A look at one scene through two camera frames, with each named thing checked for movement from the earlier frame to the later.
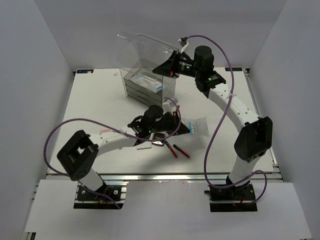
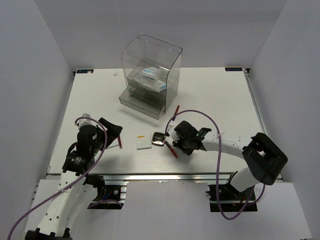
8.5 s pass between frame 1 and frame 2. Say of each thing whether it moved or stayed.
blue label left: stayed
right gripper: moved
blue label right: stayed
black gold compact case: stayed
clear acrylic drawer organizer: moved
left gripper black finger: moved
